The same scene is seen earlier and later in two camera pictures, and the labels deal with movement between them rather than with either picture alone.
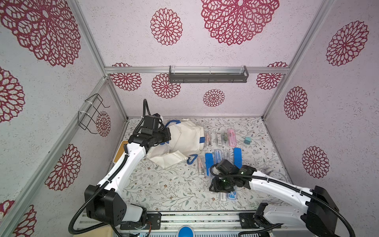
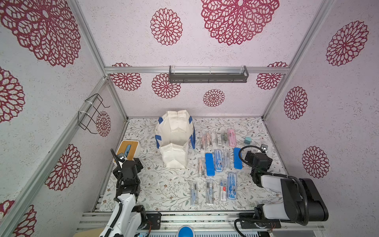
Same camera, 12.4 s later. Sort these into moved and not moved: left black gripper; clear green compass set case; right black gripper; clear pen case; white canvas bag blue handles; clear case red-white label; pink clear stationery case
Moved: right black gripper; white canvas bag blue handles; left black gripper
Not moved: clear green compass set case; pink clear stationery case; clear case red-white label; clear pen case
